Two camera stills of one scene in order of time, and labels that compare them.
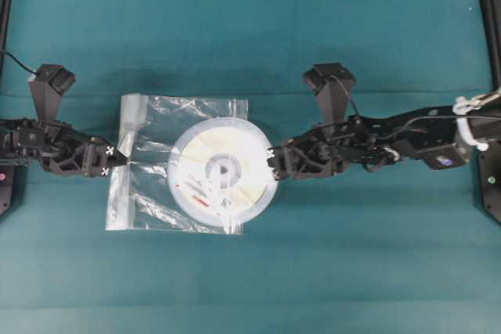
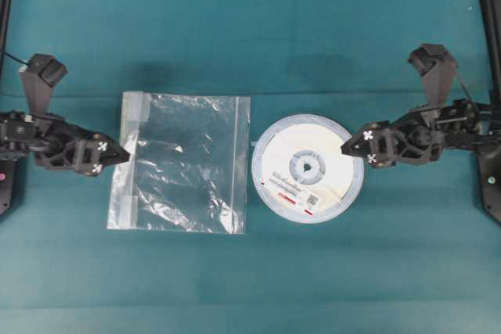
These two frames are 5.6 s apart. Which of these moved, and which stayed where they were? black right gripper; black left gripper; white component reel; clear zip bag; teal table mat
Moved: white component reel; black right gripper
Stayed: teal table mat; clear zip bag; black left gripper
